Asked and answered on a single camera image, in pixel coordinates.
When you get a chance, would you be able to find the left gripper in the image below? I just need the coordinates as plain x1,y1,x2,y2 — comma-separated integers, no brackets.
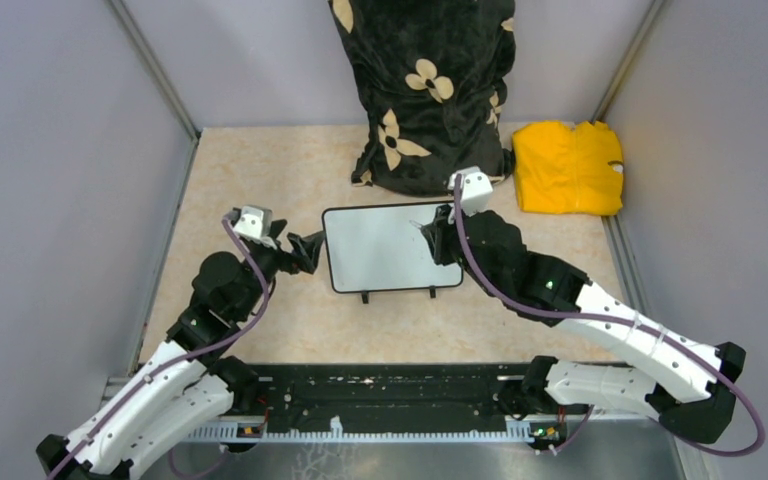
236,219,325,319

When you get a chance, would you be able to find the small whiteboard black frame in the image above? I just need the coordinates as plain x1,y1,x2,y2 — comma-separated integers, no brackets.
321,201,464,304

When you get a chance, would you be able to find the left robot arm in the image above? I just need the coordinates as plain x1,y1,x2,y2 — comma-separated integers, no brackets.
36,211,325,479

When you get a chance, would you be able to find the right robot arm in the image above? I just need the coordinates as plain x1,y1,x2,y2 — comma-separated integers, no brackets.
419,205,746,445

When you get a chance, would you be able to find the folded yellow garment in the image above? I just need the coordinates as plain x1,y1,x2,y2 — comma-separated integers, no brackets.
512,121,625,216

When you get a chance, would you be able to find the black floral blanket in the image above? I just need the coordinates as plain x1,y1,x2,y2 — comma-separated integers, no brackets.
328,1,516,197

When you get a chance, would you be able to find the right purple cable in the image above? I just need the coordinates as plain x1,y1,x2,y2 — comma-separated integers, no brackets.
451,173,768,458

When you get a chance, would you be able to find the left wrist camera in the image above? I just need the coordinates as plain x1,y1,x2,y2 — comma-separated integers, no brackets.
230,205,277,249

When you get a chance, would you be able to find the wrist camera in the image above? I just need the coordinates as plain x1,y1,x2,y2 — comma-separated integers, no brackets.
447,166,493,216
230,205,277,249

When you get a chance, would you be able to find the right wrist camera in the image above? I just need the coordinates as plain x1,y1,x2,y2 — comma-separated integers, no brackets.
447,166,493,216

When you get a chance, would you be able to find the aluminium rail frame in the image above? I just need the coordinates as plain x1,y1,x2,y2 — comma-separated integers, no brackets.
95,361,686,460

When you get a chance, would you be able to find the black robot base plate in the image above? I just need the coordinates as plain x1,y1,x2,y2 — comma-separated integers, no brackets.
178,357,660,455

